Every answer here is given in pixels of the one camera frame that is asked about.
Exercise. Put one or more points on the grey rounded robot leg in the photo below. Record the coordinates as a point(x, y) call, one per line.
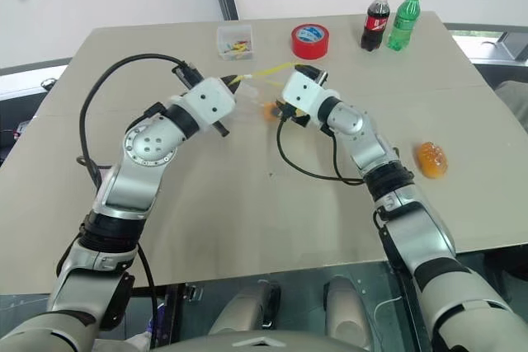
point(346, 306)
point(243, 306)

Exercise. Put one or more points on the cola bottle red cap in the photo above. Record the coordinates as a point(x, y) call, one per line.
point(375, 24)

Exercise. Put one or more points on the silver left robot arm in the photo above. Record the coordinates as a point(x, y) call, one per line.
point(132, 187)

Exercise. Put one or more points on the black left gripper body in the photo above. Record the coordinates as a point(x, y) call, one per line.
point(189, 75)

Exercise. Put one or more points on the grey robot torso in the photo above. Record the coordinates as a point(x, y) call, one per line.
point(260, 341)

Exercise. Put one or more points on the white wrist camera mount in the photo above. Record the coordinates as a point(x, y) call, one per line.
point(303, 90)
point(208, 100)

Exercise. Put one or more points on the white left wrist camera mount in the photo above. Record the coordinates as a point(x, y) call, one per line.
point(208, 100)

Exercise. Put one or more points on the grey rounded background object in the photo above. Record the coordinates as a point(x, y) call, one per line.
point(513, 100)

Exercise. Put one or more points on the clear box with colourful bits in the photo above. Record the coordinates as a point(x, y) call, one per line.
point(235, 43)

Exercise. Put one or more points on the red tape roll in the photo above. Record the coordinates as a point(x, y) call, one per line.
point(309, 40)

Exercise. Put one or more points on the dark cluttered background bench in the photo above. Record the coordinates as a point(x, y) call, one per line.
point(24, 104)

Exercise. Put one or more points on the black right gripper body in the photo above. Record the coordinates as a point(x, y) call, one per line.
point(317, 73)

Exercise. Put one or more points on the green bottle yellow cap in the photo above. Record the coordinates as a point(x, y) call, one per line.
point(404, 22)

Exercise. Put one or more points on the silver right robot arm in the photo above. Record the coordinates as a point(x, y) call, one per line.
point(371, 150)

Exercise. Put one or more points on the clear plastic bag yellow zipper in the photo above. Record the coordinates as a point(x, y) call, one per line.
point(251, 98)

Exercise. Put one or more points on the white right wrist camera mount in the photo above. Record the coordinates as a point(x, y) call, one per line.
point(303, 90)

